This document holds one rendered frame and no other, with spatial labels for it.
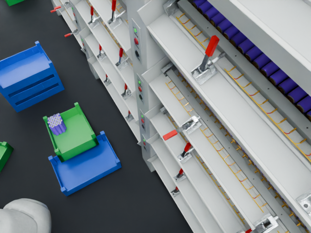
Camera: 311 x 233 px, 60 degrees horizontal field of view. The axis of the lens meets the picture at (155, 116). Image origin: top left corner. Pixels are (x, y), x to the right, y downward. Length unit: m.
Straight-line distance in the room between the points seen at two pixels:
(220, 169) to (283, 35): 0.39
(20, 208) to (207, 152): 0.56
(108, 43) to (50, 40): 0.97
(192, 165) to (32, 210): 0.48
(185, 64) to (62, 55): 1.48
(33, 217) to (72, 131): 0.73
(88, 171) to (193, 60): 1.03
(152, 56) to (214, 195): 0.43
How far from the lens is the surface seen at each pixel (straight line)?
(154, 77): 0.75
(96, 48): 1.43
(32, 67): 1.70
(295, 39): 0.32
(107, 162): 1.44
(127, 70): 1.04
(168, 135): 0.64
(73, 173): 1.46
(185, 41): 0.56
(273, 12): 0.34
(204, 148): 0.66
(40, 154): 1.57
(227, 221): 0.82
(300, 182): 0.46
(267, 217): 0.62
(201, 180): 0.83
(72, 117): 1.61
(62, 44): 2.02
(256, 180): 0.61
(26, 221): 0.87
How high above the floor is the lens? 1.33
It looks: 59 degrees down
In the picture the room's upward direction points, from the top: straight up
